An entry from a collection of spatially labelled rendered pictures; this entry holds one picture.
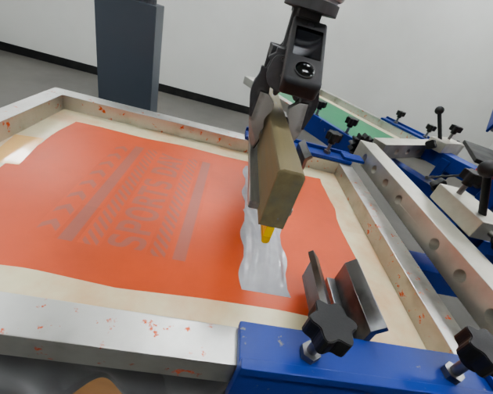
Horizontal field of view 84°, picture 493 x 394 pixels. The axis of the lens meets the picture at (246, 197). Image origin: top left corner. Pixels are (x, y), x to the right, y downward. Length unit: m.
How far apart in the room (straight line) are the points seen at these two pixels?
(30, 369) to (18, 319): 0.28
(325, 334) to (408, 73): 4.67
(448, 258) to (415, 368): 0.23
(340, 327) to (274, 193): 0.14
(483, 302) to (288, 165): 0.34
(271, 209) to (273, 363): 0.14
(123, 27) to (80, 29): 3.69
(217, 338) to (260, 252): 0.17
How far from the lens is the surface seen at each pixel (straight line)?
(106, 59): 1.13
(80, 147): 0.65
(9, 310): 0.34
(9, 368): 0.61
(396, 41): 4.66
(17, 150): 0.64
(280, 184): 0.28
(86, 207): 0.48
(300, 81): 0.34
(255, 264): 0.42
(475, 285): 0.52
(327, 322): 0.27
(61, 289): 0.38
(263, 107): 0.43
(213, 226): 0.46
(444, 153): 1.15
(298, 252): 0.47
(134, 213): 0.47
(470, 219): 0.61
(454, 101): 5.33
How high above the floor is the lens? 1.26
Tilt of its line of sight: 33 degrees down
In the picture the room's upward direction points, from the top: 17 degrees clockwise
